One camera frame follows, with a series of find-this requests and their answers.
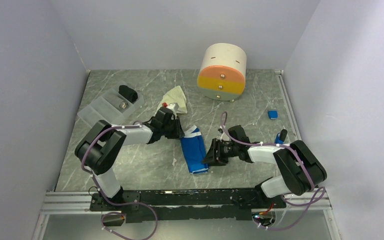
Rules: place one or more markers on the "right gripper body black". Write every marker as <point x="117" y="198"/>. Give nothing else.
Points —
<point x="225" y="150"/>

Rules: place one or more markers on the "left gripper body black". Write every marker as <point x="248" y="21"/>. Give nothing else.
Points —
<point x="172" y="130"/>

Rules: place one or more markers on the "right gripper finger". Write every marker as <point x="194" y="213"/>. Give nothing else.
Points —
<point x="221" y="161"/>
<point x="210" y="158"/>

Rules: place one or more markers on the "blue underwear white trim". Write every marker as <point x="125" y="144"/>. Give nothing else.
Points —
<point x="194" y="151"/>

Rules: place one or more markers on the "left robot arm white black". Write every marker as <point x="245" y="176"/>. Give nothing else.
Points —
<point x="100" y="147"/>

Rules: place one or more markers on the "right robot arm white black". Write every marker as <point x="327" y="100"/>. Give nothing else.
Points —
<point x="300" y="170"/>

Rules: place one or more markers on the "cream yellow cloth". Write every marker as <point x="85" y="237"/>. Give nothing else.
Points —
<point x="175" y="96"/>

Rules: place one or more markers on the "black rolled sock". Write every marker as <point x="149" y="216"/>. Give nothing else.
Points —
<point x="128" y="93"/>

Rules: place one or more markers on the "clear plastic compartment tray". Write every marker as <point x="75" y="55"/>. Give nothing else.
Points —
<point x="106" y="107"/>

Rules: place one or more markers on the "small blue block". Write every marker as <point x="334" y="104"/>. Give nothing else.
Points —
<point x="272" y="114"/>

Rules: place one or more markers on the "round drawer cabinet orange yellow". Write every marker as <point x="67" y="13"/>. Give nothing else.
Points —
<point x="222" y="75"/>

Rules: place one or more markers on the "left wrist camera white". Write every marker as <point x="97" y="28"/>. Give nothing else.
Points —
<point x="171" y="106"/>

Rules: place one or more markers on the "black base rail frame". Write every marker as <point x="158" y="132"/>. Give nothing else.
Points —
<point x="198" y="204"/>

